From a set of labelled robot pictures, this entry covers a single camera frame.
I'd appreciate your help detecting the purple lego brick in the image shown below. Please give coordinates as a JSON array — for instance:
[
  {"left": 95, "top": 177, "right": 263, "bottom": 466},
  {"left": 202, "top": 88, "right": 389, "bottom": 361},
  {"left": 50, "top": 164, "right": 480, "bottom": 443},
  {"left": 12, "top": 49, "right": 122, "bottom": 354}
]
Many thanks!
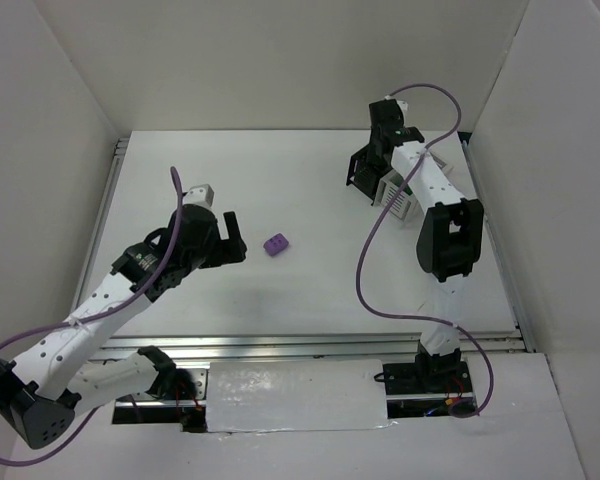
[{"left": 263, "top": 233, "right": 289, "bottom": 257}]

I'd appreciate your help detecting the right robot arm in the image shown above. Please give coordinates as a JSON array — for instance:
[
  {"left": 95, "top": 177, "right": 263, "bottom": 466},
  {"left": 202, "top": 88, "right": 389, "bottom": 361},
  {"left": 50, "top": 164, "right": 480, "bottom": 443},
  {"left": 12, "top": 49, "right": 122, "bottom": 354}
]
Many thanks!
[{"left": 368, "top": 99, "right": 484, "bottom": 387}]

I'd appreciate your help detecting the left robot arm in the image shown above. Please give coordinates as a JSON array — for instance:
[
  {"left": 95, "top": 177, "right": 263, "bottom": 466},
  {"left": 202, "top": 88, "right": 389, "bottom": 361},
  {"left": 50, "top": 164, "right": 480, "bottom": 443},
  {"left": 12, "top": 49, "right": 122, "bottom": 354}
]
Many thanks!
[{"left": 0, "top": 204, "right": 247, "bottom": 450}]

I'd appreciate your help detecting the black slatted container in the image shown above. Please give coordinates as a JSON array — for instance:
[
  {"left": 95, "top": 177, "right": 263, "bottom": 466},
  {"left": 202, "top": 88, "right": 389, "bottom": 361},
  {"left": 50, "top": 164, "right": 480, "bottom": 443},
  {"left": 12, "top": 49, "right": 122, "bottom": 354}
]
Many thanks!
[{"left": 346, "top": 144, "right": 391, "bottom": 202}]

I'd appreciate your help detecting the white slatted container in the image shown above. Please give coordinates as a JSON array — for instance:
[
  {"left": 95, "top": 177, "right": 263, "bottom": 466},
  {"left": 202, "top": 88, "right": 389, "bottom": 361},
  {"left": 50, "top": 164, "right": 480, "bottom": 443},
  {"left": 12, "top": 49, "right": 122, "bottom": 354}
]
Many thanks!
[{"left": 372, "top": 153, "right": 453, "bottom": 223}]

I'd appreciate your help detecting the white foil cover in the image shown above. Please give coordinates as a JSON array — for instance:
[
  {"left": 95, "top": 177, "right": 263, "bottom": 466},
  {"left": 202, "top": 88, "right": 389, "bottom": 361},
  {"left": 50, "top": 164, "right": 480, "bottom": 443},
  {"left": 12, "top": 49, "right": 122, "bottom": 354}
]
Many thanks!
[{"left": 206, "top": 359, "right": 389, "bottom": 433}]

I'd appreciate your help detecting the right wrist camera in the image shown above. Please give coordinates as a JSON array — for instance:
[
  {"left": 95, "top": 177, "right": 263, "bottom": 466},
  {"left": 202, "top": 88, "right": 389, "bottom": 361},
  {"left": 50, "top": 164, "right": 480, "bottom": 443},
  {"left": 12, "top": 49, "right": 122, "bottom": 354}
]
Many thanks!
[{"left": 385, "top": 96, "right": 409, "bottom": 115}]

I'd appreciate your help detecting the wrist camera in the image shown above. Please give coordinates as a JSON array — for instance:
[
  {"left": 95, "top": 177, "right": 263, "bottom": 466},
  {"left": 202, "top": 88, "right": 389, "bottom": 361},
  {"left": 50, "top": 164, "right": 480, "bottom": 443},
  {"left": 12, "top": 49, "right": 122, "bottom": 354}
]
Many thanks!
[
  {"left": 385, "top": 96, "right": 409, "bottom": 115},
  {"left": 183, "top": 184, "right": 215, "bottom": 210}
]

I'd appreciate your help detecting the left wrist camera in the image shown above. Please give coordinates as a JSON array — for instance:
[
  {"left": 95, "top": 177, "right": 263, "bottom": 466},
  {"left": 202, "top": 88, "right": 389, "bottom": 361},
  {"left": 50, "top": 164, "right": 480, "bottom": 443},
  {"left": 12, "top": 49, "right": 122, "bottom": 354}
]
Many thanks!
[{"left": 183, "top": 184, "right": 215, "bottom": 210}]

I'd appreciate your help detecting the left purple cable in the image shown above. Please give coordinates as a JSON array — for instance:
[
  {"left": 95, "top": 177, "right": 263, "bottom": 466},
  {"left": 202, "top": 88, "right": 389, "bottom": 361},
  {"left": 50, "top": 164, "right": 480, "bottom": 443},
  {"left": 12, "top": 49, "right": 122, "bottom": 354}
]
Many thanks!
[{"left": 0, "top": 166, "right": 187, "bottom": 466}]

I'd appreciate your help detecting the aluminium rail frame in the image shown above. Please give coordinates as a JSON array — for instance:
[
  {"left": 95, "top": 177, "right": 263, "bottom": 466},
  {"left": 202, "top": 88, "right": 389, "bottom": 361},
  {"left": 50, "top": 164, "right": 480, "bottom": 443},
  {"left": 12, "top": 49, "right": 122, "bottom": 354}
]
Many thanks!
[{"left": 74, "top": 134, "right": 539, "bottom": 361}]

